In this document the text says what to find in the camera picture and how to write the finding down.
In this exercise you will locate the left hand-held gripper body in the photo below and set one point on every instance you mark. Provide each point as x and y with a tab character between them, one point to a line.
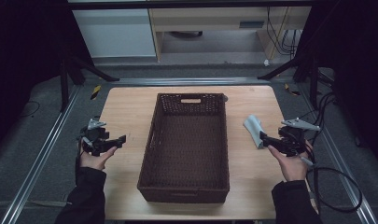
95	138

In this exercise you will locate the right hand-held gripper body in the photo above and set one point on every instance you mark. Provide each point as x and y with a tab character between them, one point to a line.
292	140

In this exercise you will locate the light blue cloth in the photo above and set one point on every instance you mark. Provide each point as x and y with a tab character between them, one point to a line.
255	127

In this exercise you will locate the brown wicker basket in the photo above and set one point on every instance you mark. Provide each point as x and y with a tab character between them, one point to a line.
183	149

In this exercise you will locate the person's left hand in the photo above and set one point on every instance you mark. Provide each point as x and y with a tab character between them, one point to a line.
93	161

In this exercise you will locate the person's right hand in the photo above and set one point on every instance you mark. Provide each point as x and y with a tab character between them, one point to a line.
291	168

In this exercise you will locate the small grey round disc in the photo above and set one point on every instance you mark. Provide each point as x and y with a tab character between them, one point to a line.
225	98

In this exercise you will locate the black metal stand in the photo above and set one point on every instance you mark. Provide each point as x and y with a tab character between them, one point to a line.
314	84
64	84

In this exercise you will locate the small white crumpled scrap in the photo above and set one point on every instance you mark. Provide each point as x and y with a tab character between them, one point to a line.
266	62

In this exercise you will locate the black curtain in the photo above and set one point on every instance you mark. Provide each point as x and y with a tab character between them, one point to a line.
25	62
357	77

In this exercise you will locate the white cabinet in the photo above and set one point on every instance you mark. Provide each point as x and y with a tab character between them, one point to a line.
115	32

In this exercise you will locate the light wooden desk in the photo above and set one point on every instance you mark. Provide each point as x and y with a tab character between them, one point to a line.
208	17

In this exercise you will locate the long metal floor rail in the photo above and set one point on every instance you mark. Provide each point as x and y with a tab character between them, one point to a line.
342	174
37	161

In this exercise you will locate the short metal floor rail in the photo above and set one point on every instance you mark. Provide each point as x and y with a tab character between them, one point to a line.
189	81

